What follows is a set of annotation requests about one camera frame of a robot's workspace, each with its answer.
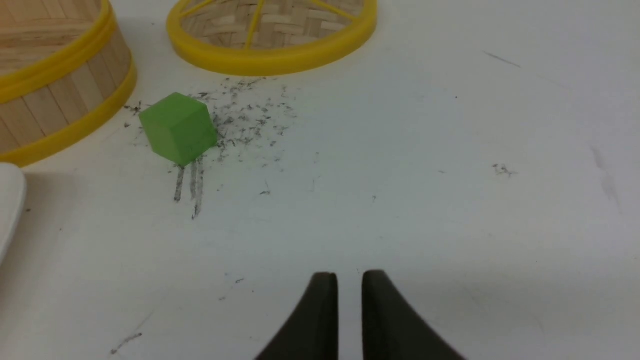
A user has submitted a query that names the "green cube block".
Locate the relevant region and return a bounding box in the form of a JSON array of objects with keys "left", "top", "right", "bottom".
[{"left": 139, "top": 92, "right": 218, "bottom": 167}]

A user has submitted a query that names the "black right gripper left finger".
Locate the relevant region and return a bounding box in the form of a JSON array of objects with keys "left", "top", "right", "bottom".
[{"left": 256, "top": 272, "right": 339, "bottom": 360}]

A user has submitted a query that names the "woven bamboo steamer lid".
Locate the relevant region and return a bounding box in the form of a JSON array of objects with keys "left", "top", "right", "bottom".
[{"left": 166, "top": 0, "right": 378, "bottom": 77}]

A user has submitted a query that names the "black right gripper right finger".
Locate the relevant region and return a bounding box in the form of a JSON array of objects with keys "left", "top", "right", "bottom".
[{"left": 362, "top": 269, "right": 463, "bottom": 360}]

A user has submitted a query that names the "white square plate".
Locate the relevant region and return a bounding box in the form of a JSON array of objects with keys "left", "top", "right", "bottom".
[{"left": 0, "top": 162, "right": 28, "bottom": 262}]

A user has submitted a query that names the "bamboo steamer basket yellow rim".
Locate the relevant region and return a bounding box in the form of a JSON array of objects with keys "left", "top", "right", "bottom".
[{"left": 0, "top": 0, "right": 138, "bottom": 167}]

